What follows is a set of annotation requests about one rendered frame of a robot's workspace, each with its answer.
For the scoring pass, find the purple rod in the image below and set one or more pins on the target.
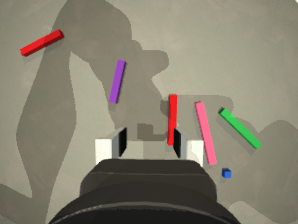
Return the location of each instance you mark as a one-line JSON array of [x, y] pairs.
[[117, 81]]

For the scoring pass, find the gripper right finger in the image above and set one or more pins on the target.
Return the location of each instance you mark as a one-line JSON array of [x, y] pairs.
[[186, 147]]

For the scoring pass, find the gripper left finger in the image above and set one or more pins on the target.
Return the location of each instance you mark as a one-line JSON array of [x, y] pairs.
[[111, 146]]

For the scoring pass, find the green rod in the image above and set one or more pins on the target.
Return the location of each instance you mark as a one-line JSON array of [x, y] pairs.
[[239, 128]]

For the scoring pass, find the red rod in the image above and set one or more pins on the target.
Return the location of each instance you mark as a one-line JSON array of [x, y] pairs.
[[172, 117], [41, 43]]

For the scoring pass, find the pink rod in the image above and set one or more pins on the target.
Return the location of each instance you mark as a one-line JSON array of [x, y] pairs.
[[206, 136]]

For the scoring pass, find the small blue cube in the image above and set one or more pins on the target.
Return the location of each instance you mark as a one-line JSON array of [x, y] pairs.
[[226, 173]]

